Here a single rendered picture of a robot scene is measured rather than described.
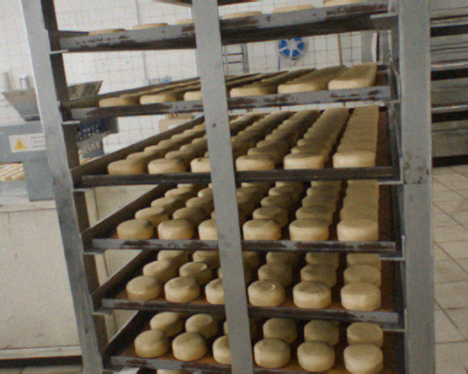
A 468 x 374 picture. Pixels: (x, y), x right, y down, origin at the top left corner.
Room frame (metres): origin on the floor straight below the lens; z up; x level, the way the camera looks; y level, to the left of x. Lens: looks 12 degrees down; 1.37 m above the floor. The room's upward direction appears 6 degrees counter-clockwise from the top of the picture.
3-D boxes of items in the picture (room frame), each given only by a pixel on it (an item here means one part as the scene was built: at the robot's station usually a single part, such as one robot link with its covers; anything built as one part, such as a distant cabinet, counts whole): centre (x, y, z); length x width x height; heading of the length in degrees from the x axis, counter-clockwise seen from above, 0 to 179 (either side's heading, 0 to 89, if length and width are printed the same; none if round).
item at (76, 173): (0.97, 0.11, 1.23); 0.64 x 0.03 x 0.03; 163
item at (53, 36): (0.97, 0.11, 1.41); 0.64 x 0.03 x 0.03; 163
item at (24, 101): (2.53, 0.81, 1.25); 0.56 x 0.29 x 0.14; 175
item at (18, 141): (2.53, 0.81, 1.01); 0.72 x 0.33 x 0.34; 175
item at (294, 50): (6.34, -0.84, 1.10); 0.41 x 0.17 x 1.10; 88
